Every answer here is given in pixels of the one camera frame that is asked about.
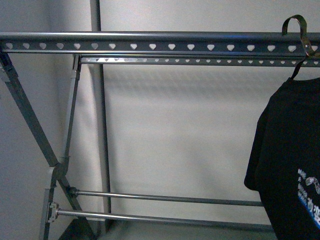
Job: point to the bottom lower steel rod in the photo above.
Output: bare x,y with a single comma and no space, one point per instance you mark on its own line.
166,220

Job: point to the rear perforated top rail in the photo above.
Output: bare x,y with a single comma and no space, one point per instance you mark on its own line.
198,61

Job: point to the dark metal clothes hanger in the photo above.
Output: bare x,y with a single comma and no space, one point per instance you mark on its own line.
306,44

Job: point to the upper lower steel rod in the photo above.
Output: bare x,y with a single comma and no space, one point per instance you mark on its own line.
169,198

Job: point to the perforated rail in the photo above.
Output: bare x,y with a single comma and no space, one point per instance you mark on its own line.
177,42
198,61

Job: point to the black printed t-shirt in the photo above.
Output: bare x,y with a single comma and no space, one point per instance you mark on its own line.
284,163

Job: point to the front perforated top rail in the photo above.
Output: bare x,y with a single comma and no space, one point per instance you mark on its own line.
177,42

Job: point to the grey vertical wall pipe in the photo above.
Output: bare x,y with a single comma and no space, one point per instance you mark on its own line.
97,72

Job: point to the steel rod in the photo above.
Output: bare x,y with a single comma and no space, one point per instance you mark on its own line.
169,198
166,220

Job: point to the grey folding drying rack frame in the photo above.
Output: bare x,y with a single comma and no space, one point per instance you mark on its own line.
58,167

